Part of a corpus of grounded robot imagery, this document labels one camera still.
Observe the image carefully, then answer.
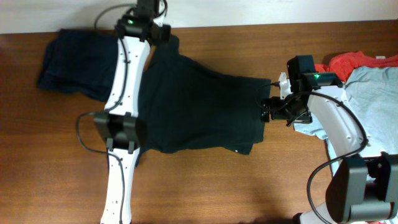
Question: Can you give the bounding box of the dark green t-shirt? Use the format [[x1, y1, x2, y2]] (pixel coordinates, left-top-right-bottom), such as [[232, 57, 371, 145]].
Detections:
[[138, 35, 271, 155]]

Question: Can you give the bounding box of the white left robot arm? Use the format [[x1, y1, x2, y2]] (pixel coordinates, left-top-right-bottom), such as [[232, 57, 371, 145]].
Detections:
[[94, 34, 152, 224]]

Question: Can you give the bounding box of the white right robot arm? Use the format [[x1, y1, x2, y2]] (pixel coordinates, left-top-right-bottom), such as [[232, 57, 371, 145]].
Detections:
[[256, 72, 397, 223]]

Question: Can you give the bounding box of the red garment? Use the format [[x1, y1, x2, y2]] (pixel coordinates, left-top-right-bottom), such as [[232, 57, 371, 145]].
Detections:
[[315, 51, 397, 82]]

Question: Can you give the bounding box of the folded navy blue garment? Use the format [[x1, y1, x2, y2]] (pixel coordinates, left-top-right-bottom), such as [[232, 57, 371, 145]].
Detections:
[[37, 29, 119, 102]]

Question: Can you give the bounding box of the light blue-grey t-shirt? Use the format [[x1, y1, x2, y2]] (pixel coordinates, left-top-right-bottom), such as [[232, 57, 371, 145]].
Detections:
[[294, 67, 397, 159]]

